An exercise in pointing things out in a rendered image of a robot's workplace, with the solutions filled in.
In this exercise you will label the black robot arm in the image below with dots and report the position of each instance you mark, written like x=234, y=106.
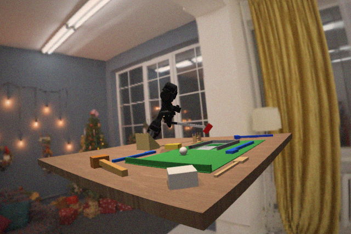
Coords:
x=169, y=94

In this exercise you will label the white golf ball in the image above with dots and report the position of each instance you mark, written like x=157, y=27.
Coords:
x=183, y=151

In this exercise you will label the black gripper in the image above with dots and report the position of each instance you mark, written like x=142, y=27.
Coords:
x=168, y=115

